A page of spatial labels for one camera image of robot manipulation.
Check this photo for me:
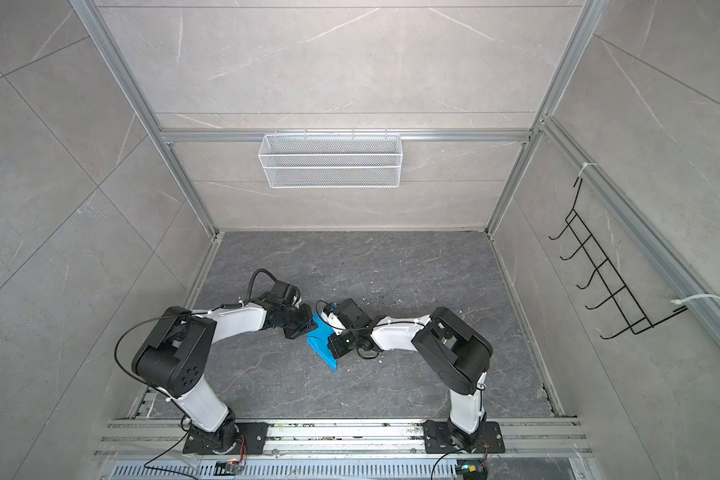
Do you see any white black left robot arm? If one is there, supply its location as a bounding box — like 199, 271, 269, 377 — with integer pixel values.
131, 281, 317, 433

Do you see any black wire hook rack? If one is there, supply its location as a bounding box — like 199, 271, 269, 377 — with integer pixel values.
548, 178, 689, 341

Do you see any white wire mesh basket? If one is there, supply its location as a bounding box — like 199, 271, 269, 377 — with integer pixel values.
258, 133, 404, 189

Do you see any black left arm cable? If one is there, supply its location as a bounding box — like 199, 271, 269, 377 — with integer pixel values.
113, 268, 277, 480

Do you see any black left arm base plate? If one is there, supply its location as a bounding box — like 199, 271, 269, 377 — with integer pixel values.
182, 422, 269, 455

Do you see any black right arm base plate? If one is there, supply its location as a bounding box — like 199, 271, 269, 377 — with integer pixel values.
422, 420, 506, 454

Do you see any blue square paper sheet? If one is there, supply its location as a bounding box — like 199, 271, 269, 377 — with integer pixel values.
307, 313, 337, 371

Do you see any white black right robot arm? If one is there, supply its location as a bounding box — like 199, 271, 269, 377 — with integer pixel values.
318, 299, 493, 437

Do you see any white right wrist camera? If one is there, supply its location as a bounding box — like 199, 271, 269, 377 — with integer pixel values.
320, 306, 346, 332

